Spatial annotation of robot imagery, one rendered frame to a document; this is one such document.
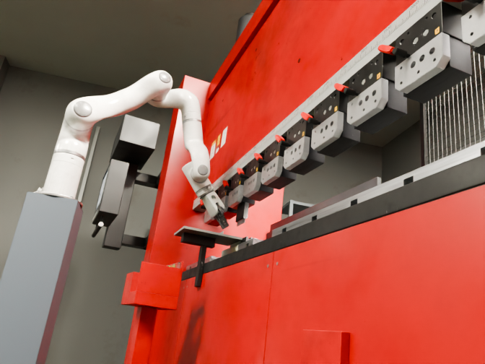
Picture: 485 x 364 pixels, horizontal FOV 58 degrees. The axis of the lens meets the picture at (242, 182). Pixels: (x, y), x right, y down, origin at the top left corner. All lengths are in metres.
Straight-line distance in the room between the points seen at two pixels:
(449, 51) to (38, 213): 1.40
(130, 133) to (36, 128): 2.87
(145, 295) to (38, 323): 0.36
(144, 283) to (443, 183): 1.17
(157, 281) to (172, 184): 1.29
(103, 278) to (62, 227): 3.57
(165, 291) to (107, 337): 3.59
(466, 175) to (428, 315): 0.22
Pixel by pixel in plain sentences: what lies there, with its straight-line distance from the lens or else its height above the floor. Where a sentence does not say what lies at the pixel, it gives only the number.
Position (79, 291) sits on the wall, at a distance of 5.28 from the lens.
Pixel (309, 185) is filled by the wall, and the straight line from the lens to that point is 5.94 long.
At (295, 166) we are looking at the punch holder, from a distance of 1.54.
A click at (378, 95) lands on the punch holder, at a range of 1.18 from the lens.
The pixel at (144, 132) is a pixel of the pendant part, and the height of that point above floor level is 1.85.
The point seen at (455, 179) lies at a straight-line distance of 0.75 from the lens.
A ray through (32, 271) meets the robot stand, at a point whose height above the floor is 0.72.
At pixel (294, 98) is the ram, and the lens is 1.69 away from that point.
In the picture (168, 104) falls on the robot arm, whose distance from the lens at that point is 2.11.
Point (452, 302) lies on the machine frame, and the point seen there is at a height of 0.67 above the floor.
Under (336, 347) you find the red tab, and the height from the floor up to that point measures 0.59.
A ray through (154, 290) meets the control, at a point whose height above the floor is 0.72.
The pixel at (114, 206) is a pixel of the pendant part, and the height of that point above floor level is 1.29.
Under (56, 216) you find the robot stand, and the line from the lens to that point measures 1.73.
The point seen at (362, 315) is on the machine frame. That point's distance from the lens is 0.87.
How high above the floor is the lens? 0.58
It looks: 20 degrees up
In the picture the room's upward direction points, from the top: 7 degrees clockwise
